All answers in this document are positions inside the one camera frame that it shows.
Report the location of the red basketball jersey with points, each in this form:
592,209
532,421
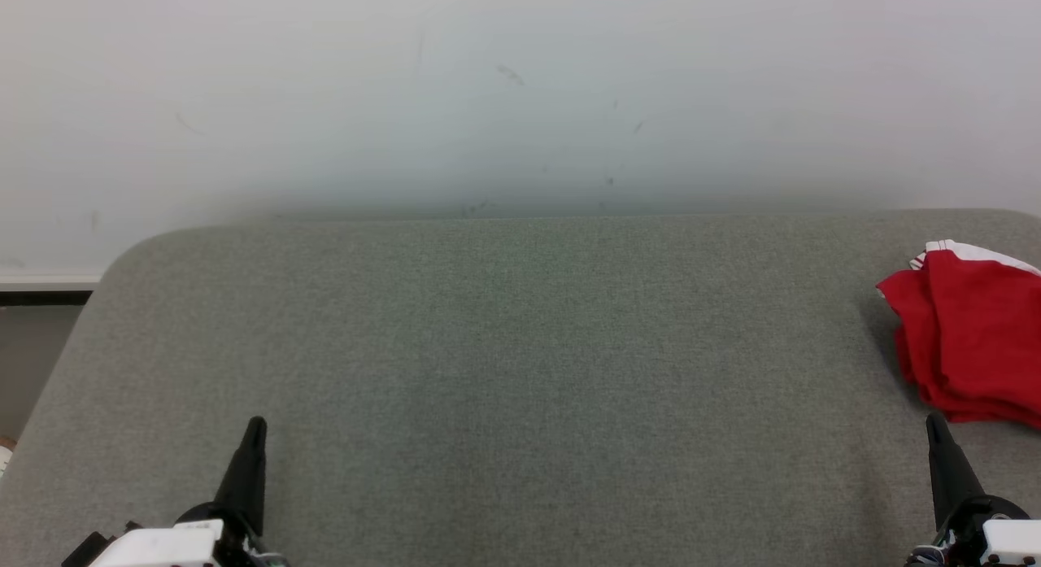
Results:
968,410

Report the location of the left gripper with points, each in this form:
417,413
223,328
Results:
163,547

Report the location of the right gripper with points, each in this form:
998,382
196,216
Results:
1008,547

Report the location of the wall baseboard strip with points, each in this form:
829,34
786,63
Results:
45,284

